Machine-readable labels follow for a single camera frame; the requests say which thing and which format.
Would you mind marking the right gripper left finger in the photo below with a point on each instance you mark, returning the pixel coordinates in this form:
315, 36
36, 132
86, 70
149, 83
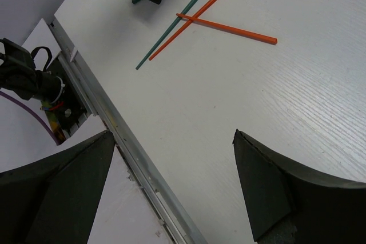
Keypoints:
55, 199

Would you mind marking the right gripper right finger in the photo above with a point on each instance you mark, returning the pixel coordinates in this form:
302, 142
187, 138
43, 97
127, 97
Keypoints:
288, 202

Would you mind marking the steep orange chopstick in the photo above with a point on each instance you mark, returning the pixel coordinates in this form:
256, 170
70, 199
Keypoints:
182, 28

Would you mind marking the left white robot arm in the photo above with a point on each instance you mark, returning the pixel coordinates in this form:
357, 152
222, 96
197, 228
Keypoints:
19, 73

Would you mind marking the aluminium table rail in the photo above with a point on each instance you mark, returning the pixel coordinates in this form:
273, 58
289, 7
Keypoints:
176, 221

